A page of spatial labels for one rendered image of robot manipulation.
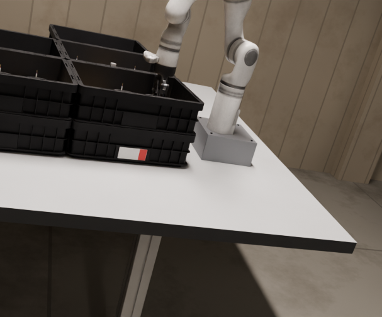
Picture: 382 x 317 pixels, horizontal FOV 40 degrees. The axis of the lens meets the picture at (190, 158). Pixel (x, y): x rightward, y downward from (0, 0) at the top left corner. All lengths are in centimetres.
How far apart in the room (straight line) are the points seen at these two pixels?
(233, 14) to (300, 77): 231
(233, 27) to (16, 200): 91
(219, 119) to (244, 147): 13
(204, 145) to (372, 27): 258
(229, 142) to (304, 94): 228
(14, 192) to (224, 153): 79
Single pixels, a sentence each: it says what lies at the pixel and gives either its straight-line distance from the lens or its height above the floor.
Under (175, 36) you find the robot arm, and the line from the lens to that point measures 171.
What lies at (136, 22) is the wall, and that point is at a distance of 356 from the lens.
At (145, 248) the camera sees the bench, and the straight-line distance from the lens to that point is 144.
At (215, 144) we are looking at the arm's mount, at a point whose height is 77.
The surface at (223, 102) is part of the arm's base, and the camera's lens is 181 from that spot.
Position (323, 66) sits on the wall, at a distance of 406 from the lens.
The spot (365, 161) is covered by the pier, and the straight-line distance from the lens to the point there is 441.
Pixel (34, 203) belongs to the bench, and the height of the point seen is 70.
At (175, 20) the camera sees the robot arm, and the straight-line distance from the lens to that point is 168.
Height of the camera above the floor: 134
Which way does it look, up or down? 21 degrees down
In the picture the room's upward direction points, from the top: 15 degrees clockwise
